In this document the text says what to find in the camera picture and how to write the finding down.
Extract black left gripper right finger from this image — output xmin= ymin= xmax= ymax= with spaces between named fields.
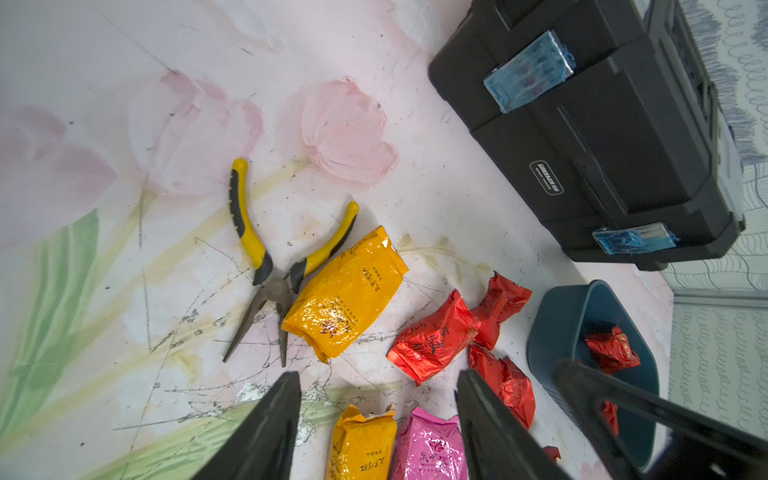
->
xmin=455 ymin=369 xmax=569 ymax=479

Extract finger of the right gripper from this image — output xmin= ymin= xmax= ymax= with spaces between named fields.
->
xmin=551 ymin=358 xmax=768 ymax=480

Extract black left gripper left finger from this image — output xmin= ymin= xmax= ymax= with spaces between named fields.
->
xmin=194 ymin=371 xmax=302 ymax=480

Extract red tea bag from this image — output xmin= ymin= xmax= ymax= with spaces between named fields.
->
xmin=386 ymin=289 xmax=481 ymax=385
xmin=471 ymin=272 xmax=532 ymax=351
xmin=585 ymin=326 xmax=641 ymax=375
xmin=469 ymin=344 xmax=536 ymax=430

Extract pink tea bag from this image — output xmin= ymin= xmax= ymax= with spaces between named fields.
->
xmin=391 ymin=407 xmax=469 ymax=480

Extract yellow tea bag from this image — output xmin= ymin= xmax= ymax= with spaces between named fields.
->
xmin=282 ymin=226 xmax=408 ymax=363
xmin=325 ymin=405 xmax=398 ymax=480

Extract dark teal storage box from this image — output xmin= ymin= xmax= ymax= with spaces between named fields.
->
xmin=526 ymin=279 xmax=661 ymax=472

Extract black plastic toolbox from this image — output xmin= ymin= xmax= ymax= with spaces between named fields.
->
xmin=428 ymin=1 xmax=746 ymax=271

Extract yellow handled pliers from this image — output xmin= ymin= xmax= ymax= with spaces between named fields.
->
xmin=222 ymin=157 xmax=361 ymax=369

